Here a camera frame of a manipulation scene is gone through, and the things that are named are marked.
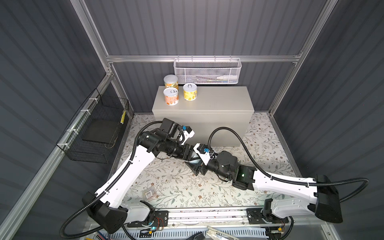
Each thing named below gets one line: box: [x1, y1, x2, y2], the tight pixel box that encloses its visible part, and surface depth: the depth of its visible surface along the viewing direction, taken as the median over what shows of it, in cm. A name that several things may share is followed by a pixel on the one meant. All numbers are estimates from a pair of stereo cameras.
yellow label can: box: [183, 82, 198, 101], surface depth 80 cm
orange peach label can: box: [163, 87, 179, 106], surface depth 77 cm
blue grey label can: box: [189, 159, 203, 165], surface depth 63 cm
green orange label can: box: [163, 74, 179, 90], surface depth 80 cm
